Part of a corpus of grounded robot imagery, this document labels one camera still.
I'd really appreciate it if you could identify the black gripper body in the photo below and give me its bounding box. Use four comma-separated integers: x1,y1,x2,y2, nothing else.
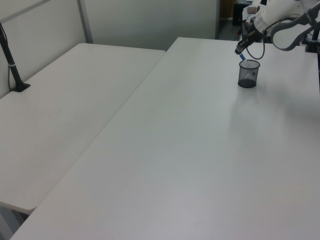
240,20,259,43

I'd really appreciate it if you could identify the white side table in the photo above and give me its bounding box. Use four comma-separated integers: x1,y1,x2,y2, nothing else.
0,42,167,215

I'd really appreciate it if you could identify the black background cabinet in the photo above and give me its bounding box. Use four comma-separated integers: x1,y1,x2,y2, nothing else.
232,1,245,26

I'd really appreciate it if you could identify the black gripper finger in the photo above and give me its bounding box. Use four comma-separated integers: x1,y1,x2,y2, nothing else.
234,43,249,55
235,38,252,51

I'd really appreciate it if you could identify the grey aluminium partition post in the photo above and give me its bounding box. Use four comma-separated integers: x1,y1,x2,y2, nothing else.
76,0,94,45

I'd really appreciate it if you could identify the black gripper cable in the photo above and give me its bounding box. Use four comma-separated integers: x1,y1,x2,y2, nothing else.
245,19,301,61

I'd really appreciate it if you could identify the black mesh pen cup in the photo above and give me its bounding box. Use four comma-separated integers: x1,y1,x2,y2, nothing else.
237,59,262,89

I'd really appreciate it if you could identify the blue and white marker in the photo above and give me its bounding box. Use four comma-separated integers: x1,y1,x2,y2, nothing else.
239,53,256,77

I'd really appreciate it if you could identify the black camera stand pole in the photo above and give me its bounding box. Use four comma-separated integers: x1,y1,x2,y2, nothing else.
0,21,32,94
304,24,320,54

